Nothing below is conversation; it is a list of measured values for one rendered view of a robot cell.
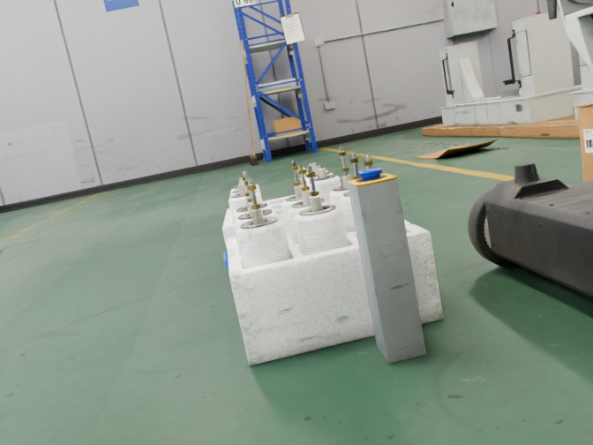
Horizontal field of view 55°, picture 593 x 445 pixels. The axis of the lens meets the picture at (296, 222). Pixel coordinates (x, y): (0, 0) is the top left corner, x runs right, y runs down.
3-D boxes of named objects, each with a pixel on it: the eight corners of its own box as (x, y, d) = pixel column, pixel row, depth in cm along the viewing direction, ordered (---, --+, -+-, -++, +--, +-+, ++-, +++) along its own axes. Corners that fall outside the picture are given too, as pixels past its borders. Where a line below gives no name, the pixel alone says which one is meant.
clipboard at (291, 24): (305, 41, 654) (299, 6, 647) (306, 41, 651) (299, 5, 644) (284, 45, 652) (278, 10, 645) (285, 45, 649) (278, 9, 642)
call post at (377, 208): (414, 340, 105) (386, 174, 100) (427, 354, 99) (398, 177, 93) (377, 349, 105) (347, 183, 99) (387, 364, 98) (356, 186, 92)
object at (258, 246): (304, 312, 111) (286, 222, 108) (256, 323, 110) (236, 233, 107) (296, 297, 121) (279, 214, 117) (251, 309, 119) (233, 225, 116)
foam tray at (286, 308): (386, 272, 150) (375, 205, 147) (444, 319, 112) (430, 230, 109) (241, 305, 146) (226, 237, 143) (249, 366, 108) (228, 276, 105)
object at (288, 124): (299, 131, 715) (296, 116, 712) (302, 131, 691) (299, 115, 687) (275, 137, 712) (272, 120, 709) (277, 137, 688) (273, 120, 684)
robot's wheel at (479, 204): (550, 253, 139) (540, 173, 135) (562, 258, 134) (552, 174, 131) (472, 272, 137) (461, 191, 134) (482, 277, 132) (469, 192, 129)
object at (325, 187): (347, 231, 175) (336, 174, 172) (353, 237, 166) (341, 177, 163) (317, 237, 175) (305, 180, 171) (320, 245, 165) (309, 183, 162)
